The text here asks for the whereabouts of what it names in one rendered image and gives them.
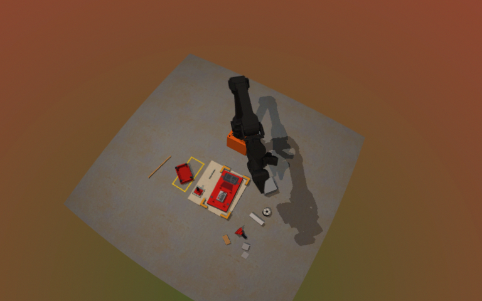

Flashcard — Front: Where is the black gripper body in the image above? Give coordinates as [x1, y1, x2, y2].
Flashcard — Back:
[247, 154, 270, 181]

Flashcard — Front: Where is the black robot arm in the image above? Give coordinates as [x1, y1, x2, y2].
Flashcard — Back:
[228, 76, 278, 167]

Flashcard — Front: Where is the red hood shell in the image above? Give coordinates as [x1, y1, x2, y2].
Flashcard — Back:
[175, 163, 193, 184]

